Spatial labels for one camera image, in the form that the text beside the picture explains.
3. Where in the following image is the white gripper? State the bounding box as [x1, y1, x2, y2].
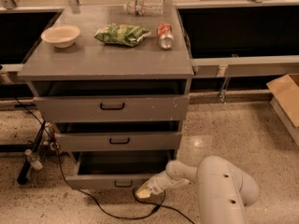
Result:
[135, 171, 190, 199]

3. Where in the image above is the grey bottom drawer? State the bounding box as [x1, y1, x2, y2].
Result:
[65, 149, 175, 189]

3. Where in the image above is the grey drawer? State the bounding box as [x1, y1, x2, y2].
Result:
[34, 95, 189, 122]
[65, 149, 175, 189]
[56, 132, 181, 151]

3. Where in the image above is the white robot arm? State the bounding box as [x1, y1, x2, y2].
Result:
[135, 156, 259, 224]

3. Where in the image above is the grey middle drawer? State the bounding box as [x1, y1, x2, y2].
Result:
[56, 132, 181, 151]

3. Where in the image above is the grey top drawer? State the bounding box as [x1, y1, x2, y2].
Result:
[34, 95, 189, 122]

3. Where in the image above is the grey drawer cabinet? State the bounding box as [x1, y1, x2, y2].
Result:
[17, 5, 195, 170]

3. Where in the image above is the small bottle on floor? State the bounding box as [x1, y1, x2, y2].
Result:
[25, 149, 44, 171]

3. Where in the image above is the black stand leg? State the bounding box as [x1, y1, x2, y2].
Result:
[17, 121, 46, 185]

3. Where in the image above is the red soda can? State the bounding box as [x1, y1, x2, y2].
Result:
[157, 22, 174, 49]

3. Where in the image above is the green chip bag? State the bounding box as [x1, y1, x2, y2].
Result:
[94, 23, 151, 48]

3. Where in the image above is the cardboard box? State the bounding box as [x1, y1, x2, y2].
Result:
[267, 74, 299, 146]

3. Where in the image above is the beige bowl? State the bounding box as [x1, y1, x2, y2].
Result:
[41, 24, 80, 49]

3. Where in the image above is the clear plastic water bottle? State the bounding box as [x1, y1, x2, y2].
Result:
[123, 0, 164, 17]

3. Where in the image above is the black floor cable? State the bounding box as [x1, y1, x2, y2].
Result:
[12, 95, 196, 224]

